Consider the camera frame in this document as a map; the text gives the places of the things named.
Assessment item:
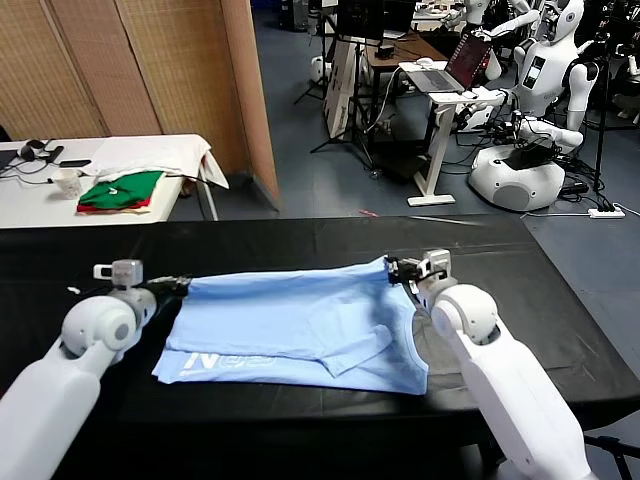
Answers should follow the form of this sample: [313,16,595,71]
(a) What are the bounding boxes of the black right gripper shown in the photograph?
[382,255,427,290]

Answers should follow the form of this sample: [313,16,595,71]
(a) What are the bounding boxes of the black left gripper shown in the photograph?
[142,274,194,307]

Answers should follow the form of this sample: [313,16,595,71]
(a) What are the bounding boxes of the light blue t-shirt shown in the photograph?
[151,255,431,396]

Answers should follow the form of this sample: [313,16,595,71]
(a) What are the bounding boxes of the beige folded garment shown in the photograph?
[77,206,151,217]

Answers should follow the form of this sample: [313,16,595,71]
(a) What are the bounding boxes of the red folded shirt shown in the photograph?
[77,196,152,214]

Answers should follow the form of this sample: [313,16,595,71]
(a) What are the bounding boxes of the black flat bag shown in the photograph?
[372,152,431,184]

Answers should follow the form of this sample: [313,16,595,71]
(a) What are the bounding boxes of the green folded shirt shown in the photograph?
[78,170,166,209]

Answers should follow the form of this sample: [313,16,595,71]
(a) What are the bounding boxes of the white draped cloth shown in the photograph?
[84,134,231,191]

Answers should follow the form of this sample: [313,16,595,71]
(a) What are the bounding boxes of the white standing desk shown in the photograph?
[397,62,506,207]

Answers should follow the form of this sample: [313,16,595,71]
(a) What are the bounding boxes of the clear plastic cup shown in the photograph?
[53,168,84,200]

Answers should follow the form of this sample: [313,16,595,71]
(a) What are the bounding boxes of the white side table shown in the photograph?
[0,134,221,231]

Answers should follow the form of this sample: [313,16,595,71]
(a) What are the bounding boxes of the black tripod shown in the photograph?
[309,39,376,171]
[293,14,334,106]

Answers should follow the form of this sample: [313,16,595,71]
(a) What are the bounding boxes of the white leaning board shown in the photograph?
[322,39,364,141]

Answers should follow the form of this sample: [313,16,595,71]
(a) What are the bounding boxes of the black white headphones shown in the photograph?
[18,140,51,162]

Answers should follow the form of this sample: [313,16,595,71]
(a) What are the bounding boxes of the silver laptop red screen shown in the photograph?
[404,33,492,95]

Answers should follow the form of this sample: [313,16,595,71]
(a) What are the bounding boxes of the wooden folding screen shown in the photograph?
[0,0,280,214]

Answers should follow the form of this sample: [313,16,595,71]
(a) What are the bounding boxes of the white round device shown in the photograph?
[308,55,331,84]

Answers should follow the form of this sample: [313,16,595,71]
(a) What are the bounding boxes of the brown wooden desk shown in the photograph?
[364,34,449,151]

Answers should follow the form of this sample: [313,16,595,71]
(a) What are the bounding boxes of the white humanoid robot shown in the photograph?
[467,0,599,211]

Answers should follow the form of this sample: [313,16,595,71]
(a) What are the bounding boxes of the black screen laptop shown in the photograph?
[382,2,419,41]

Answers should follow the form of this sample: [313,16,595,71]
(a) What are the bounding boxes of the black monitor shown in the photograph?
[335,0,385,44]

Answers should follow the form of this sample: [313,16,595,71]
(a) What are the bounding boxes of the black light stand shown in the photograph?
[589,39,640,194]

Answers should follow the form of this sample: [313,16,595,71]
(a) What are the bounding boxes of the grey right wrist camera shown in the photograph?
[422,248,454,281]

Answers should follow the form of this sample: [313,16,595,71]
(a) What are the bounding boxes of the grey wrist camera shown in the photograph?
[93,258,146,291]
[422,248,454,281]

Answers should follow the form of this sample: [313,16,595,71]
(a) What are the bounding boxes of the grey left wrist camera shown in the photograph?
[93,258,146,291]

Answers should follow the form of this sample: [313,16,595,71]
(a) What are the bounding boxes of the thin black cable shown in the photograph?
[0,163,57,189]

